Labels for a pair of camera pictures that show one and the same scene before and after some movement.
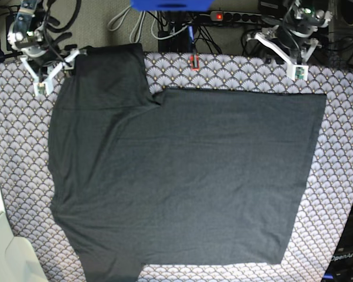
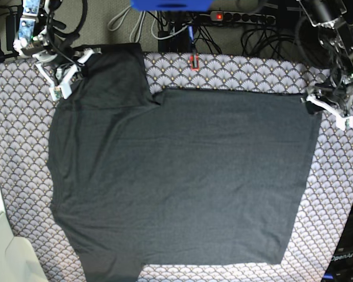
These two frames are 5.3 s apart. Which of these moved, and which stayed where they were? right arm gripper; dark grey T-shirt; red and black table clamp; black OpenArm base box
Moved: right arm gripper
Stayed: red and black table clamp; black OpenArm base box; dark grey T-shirt
